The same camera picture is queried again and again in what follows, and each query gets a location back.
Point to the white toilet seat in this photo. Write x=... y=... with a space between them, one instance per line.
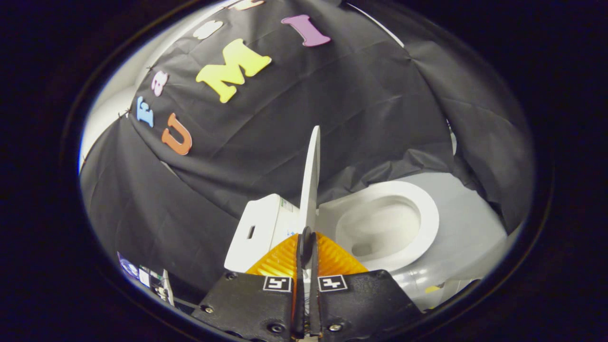
x=427 y=223

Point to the blue and white object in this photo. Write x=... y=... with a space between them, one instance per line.
x=166 y=287

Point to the white toilet tank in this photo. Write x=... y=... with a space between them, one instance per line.
x=261 y=228

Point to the white toilet bowl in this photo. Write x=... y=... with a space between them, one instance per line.
x=380 y=228

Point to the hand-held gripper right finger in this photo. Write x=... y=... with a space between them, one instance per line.
x=361 y=299

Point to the yellow tape piece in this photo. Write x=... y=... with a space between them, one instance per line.
x=432 y=289

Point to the white toilet lid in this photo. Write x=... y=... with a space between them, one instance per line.
x=311 y=180

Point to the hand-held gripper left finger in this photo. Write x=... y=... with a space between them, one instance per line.
x=256 y=299

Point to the black backdrop cloth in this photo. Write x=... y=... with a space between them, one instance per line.
x=332 y=95

